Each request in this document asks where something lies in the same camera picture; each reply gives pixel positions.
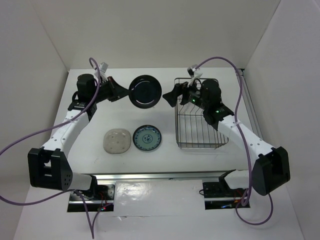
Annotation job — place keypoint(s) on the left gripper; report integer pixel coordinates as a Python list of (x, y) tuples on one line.
[(120, 91)]

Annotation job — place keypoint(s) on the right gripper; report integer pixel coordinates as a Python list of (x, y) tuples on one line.
[(171, 97)]

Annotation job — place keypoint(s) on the black round plate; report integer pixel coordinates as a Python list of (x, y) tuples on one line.
[(145, 91)]

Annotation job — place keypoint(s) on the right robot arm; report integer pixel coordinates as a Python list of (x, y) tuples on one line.
[(268, 166)]

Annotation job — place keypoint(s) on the blue patterned round plate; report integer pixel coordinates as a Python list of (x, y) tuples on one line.
[(147, 138)]

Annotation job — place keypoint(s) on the frosted square glass plate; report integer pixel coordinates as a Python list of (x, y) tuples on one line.
[(117, 141)]

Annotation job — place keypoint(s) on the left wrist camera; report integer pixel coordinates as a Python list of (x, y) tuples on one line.
[(100, 72)]

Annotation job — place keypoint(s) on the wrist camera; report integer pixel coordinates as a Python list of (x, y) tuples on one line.
[(100, 72), (194, 73)]

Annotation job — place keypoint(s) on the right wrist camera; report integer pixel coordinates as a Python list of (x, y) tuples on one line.
[(194, 73)]

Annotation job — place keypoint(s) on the metal wire dish rack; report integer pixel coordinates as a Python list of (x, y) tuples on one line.
[(195, 127)]

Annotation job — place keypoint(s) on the front aluminium rail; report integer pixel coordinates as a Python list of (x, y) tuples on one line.
[(157, 176)]

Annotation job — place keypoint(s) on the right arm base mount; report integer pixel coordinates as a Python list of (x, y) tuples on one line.
[(218, 195)]

